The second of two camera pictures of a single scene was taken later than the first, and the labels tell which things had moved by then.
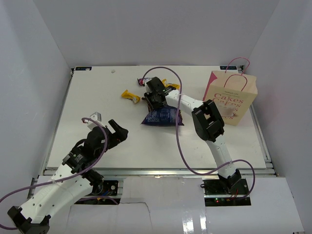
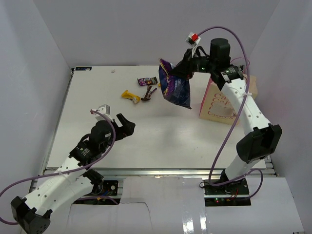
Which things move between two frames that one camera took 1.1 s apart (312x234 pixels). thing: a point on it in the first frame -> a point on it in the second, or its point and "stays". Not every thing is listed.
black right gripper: x=148 y=95 -> x=185 y=68
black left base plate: x=106 y=187 stays
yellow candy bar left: x=126 y=94 stays
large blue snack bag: x=163 y=116 -> x=175 y=88
